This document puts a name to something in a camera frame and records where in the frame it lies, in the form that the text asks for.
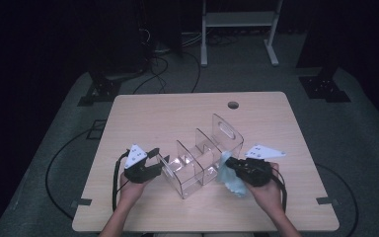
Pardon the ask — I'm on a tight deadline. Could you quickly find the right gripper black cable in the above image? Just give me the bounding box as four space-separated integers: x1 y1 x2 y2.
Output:
268 171 288 214

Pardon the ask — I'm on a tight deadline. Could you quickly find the black flat stand base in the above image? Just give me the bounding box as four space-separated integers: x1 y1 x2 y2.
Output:
297 63 352 104

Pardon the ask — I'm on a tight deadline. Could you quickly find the long black floor cable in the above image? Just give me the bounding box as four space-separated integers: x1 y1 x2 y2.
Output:
44 127 95 221
315 163 360 237

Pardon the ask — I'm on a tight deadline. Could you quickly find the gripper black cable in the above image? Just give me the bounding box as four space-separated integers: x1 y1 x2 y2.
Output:
112 149 131 212
268 171 288 214

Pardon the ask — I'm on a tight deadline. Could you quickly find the black stand base with feet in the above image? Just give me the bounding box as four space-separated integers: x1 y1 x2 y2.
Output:
77 67 128 108

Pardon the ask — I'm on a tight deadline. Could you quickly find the person's right hand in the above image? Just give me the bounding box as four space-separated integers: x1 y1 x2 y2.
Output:
246 162 286 215

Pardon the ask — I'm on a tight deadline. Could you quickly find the white metal stand frame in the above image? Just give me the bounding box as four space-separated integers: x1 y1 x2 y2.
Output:
200 0 284 68

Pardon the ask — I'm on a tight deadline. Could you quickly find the light blue cleaning cloth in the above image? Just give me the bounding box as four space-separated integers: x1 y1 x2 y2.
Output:
215 150 248 198

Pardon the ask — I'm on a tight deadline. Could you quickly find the clear acrylic divided organizer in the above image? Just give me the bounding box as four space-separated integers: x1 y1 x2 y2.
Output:
159 113 245 200

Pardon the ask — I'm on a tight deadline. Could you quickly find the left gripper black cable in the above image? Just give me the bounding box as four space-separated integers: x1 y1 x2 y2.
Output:
112 149 131 212

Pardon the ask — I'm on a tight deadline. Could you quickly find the black cable tangle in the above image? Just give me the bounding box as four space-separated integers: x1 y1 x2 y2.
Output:
206 32 241 47

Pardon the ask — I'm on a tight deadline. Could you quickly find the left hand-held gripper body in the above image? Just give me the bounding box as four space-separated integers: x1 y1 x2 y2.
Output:
123 143 159 185

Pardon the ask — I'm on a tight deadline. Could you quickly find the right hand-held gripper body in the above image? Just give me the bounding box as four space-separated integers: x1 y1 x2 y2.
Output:
238 143 287 188

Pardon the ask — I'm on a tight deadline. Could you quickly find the white floor cables bundle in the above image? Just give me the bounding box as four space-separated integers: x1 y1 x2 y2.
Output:
181 31 205 47

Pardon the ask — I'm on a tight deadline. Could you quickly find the dark equipment rack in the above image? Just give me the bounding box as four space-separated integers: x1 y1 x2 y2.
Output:
88 0 153 77

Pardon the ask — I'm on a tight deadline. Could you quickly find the person's left hand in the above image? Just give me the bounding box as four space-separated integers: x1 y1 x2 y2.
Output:
119 172 150 207

